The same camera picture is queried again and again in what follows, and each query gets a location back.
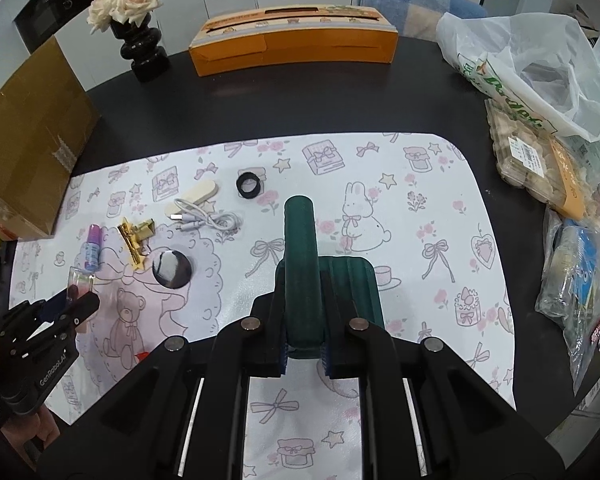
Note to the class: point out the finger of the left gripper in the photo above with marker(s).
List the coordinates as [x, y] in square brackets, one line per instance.
[65, 305]
[91, 300]

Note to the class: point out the black flower vase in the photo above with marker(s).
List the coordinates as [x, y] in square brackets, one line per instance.
[141, 46]

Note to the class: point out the blue checkered towel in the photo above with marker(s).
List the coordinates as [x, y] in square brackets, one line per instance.
[419, 18]

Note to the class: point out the clear acrylic chair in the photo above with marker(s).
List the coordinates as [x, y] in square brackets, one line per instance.
[180, 20]

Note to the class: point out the green toy chair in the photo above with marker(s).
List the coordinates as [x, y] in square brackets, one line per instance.
[298, 275]

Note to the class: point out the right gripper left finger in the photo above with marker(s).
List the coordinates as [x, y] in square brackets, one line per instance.
[254, 346]

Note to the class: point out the purple cap small bottle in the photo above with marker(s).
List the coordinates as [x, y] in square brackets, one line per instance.
[91, 251]

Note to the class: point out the pink patterned table mat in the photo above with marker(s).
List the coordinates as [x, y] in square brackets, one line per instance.
[408, 203]

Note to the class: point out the packaged biscuits tray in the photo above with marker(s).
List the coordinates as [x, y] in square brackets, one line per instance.
[536, 162]

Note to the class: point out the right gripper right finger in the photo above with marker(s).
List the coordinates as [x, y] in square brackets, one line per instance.
[357, 348]

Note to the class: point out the brown cardboard box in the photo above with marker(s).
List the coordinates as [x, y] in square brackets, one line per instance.
[46, 118]

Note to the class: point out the round black compact mirror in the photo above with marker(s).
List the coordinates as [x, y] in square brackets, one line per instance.
[172, 269]

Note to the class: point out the clear pink perfume bottle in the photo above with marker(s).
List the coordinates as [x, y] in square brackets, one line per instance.
[85, 281]

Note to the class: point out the person left hand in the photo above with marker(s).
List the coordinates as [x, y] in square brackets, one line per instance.
[21, 429]

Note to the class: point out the orange long carton box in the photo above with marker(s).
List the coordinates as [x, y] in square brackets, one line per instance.
[293, 34]

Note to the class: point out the clear snack packet bag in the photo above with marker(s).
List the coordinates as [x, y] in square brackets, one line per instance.
[570, 288]

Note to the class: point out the white plastic shopping bag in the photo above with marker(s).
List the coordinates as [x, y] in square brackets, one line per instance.
[538, 66]

